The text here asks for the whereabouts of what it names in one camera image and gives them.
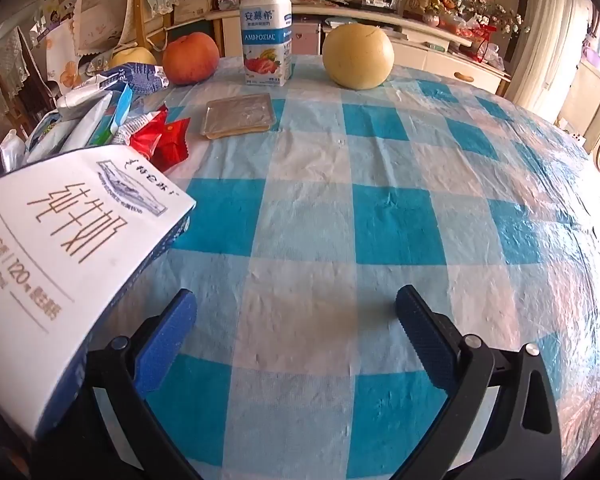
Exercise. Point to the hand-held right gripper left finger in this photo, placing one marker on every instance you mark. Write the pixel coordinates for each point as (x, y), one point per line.
(172, 335)

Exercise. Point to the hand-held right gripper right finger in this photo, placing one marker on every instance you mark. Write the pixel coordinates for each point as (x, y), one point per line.
(422, 335)

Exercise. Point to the white milk carton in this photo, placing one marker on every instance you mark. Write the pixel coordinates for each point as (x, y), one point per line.
(65, 270)

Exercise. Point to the red snack packet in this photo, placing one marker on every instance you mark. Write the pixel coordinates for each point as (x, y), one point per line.
(162, 142)

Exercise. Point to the grey wet wipes packet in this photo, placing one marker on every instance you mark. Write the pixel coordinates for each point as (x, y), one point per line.
(55, 135)

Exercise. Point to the blue patterned carton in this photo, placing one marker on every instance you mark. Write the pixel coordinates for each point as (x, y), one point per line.
(135, 77)

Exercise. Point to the blue checkered tablecloth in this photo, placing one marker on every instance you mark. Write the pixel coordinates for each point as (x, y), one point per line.
(305, 235)

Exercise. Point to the teal white packet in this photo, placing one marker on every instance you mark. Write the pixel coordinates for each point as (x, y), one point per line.
(105, 120)

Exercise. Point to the clear plastic tray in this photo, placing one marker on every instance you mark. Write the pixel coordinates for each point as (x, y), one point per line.
(237, 116)

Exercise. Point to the white crumpled wrapper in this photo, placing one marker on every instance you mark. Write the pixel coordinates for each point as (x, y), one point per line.
(87, 97)

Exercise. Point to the white tv cabinet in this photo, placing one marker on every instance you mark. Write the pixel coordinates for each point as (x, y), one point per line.
(455, 70)

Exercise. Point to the red apple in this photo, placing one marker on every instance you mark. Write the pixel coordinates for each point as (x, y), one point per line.
(190, 60)

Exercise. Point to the large yellow pear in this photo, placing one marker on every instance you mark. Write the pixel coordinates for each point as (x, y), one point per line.
(135, 56)

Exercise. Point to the small yellow pear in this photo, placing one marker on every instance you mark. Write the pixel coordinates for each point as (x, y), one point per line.
(357, 57)

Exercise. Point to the red plastic bag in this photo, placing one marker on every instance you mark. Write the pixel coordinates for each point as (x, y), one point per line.
(480, 45)

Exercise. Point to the wooden chair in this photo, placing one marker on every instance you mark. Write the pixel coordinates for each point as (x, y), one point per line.
(142, 20)

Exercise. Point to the white pleated curtain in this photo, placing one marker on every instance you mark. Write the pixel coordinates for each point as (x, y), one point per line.
(550, 45)

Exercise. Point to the white yogurt bottle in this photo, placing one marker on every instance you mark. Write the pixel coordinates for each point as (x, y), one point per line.
(266, 25)

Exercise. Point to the flower bouquet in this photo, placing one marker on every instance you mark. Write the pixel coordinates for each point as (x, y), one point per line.
(490, 10)

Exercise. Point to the gold wrapped package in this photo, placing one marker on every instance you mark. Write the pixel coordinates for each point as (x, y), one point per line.
(422, 0)

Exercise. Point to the white embroidered chair cover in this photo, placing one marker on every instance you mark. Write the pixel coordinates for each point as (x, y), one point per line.
(105, 5)

